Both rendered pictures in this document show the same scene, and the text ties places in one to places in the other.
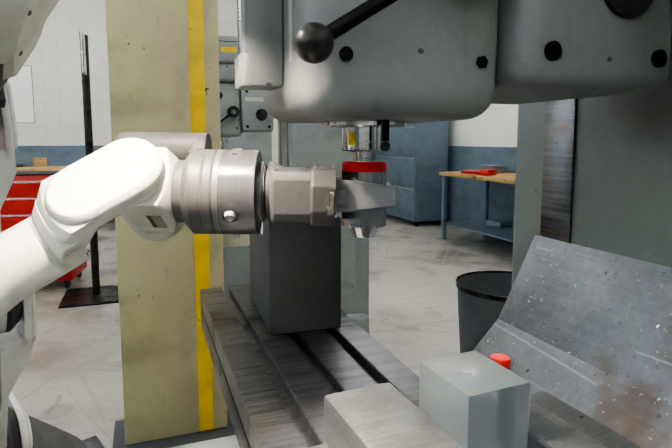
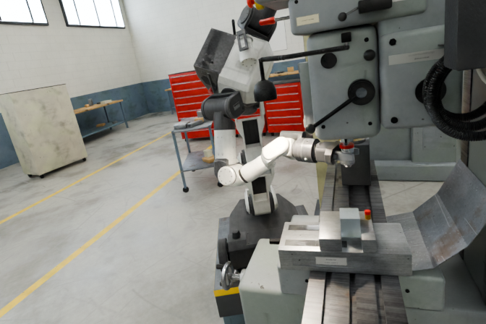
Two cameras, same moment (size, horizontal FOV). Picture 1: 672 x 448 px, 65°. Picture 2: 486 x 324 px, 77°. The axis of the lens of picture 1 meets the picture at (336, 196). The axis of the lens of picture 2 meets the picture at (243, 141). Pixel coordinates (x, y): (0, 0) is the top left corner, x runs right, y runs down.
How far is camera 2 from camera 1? 64 cm
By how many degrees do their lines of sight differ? 41
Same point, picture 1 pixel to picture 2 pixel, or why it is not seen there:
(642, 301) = (474, 199)
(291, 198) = (320, 156)
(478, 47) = (368, 118)
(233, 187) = (305, 152)
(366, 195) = (343, 156)
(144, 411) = not seen: hidden behind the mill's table
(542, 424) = (366, 229)
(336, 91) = (322, 136)
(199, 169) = (297, 146)
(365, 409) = (326, 216)
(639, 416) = (453, 240)
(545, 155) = not seen: hidden behind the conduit
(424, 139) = not seen: outside the picture
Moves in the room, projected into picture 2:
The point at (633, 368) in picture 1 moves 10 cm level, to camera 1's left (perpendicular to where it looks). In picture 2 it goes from (461, 223) to (422, 216)
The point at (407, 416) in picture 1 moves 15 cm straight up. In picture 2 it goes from (334, 220) to (330, 173)
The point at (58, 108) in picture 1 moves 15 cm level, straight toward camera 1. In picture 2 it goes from (297, 39) to (297, 39)
